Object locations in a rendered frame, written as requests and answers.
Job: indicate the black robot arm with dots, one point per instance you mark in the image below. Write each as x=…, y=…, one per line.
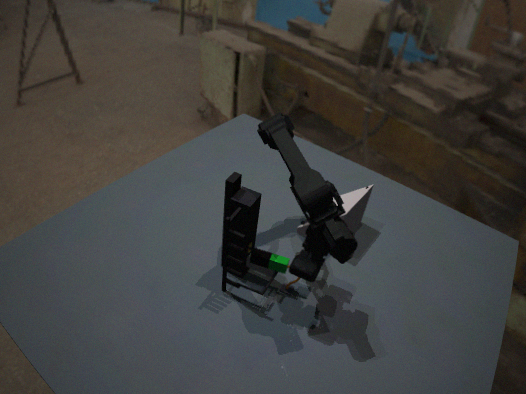
x=313, y=194

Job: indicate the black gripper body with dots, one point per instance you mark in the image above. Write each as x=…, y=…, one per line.
x=307, y=266

